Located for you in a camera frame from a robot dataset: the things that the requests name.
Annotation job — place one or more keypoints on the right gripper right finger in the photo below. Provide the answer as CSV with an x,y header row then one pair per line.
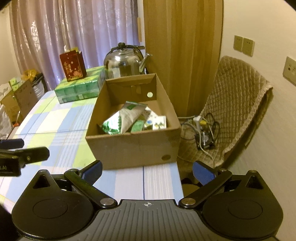
x,y
211,180

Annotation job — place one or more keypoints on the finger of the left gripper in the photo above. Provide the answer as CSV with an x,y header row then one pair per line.
x,y
27,156
11,144

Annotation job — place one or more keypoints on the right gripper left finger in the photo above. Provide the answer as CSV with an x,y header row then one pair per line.
x,y
83,181

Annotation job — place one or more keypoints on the silver green tea bag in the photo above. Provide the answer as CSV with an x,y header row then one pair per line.
x,y
123,119

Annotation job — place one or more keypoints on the white box with green bird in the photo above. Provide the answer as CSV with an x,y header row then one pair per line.
x,y
159,123

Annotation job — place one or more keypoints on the white green medicine box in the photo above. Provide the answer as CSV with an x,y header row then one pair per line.
x,y
149,116

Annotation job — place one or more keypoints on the large brown cardboard box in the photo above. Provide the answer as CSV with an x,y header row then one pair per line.
x,y
137,149

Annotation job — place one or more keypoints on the brown boxes beside table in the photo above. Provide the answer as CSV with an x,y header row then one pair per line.
x,y
19,103

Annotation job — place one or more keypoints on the green tissue multipack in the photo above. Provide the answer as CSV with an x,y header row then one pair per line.
x,y
85,88

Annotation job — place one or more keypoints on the quilted chair cushion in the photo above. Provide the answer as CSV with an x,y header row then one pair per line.
x,y
238,102

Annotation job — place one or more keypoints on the purple curtain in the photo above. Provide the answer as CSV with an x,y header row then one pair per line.
x,y
42,30

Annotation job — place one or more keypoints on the stainless steel kettle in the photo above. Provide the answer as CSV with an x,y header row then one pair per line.
x,y
125,60

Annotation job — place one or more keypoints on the brown curtain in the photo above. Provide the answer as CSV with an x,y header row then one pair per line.
x,y
184,39

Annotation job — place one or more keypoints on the power strip with cables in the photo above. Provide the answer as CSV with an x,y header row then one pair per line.
x,y
205,129

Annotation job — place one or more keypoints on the wall sockets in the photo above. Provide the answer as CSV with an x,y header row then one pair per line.
x,y
244,45

